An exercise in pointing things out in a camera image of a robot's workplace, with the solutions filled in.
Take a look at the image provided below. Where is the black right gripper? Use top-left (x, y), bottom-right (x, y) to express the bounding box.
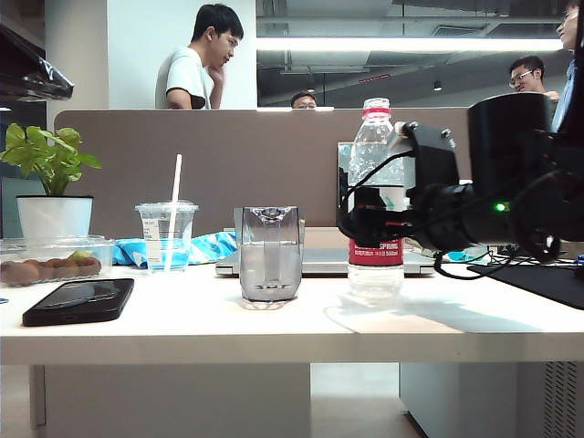
top-left (337, 182), bottom-right (478, 253)

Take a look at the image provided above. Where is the red label mineral water bottle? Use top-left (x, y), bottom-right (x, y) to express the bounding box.
top-left (348, 97), bottom-right (406, 300)

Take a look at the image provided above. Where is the clear faceted glass mug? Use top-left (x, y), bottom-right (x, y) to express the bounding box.
top-left (233, 205), bottom-right (306, 305)

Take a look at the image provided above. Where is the beige flat box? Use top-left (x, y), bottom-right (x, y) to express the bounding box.
top-left (298, 225), bottom-right (341, 250)

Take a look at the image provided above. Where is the silver laptop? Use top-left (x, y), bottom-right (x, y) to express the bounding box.
top-left (214, 245), bottom-right (437, 278)

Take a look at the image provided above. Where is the seated man behind partition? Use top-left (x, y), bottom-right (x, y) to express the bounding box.
top-left (290, 90), bottom-right (319, 110)

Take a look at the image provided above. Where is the brown desk partition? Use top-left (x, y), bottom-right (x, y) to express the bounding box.
top-left (53, 107), bottom-right (548, 241)

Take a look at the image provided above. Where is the white ceiling light strip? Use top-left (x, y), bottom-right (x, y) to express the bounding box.
top-left (255, 36), bottom-right (565, 52)

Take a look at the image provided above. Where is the black desk mat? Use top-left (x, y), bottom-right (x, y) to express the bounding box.
top-left (466, 263), bottom-right (584, 311)

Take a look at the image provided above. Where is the white drinking straw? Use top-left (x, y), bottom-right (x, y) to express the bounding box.
top-left (163, 153), bottom-right (183, 274)

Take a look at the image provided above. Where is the man with glasses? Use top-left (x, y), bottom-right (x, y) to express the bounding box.
top-left (508, 55), bottom-right (561, 99)

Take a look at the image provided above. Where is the white under-desk cabinet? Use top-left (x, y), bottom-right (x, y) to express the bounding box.
top-left (400, 362), bottom-right (584, 438)

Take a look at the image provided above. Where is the clear lidded plastic cup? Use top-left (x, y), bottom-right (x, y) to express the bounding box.
top-left (134, 202), bottom-right (201, 275)

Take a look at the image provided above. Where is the man in white t-shirt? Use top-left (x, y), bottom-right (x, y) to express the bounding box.
top-left (154, 3), bottom-right (245, 110)

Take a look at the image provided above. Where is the blue patterned cloth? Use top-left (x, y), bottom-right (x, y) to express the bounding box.
top-left (112, 230), bottom-right (239, 268)

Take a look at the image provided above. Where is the man in blue shirt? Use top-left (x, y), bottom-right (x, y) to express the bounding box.
top-left (549, 0), bottom-right (584, 133)

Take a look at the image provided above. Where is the clear plastic fruit container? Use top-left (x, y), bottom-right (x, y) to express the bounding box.
top-left (0, 235), bottom-right (118, 288)

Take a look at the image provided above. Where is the white desk leg panel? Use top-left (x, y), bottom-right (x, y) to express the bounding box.
top-left (29, 363), bottom-right (312, 428)

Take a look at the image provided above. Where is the brown kiwi fruit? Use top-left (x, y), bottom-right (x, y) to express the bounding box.
top-left (75, 255), bottom-right (103, 277)
top-left (22, 258), bottom-right (58, 280)
top-left (47, 258), bottom-right (82, 279)
top-left (0, 259), bottom-right (41, 287)

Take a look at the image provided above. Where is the black smartphone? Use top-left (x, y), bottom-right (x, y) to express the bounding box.
top-left (21, 277), bottom-right (136, 329)

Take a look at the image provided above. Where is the white plant pot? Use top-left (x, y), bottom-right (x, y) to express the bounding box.
top-left (16, 194), bottom-right (95, 241)

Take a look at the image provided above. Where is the green leafy plant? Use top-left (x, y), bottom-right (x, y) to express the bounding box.
top-left (0, 122), bottom-right (103, 197)

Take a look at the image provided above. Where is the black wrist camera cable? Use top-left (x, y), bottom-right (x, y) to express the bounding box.
top-left (341, 152), bottom-right (414, 215)

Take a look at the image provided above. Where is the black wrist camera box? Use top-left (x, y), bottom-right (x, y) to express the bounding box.
top-left (394, 120), bottom-right (461, 195)

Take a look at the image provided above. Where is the black thin cable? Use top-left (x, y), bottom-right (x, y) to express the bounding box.
top-left (474, 248), bottom-right (580, 270)

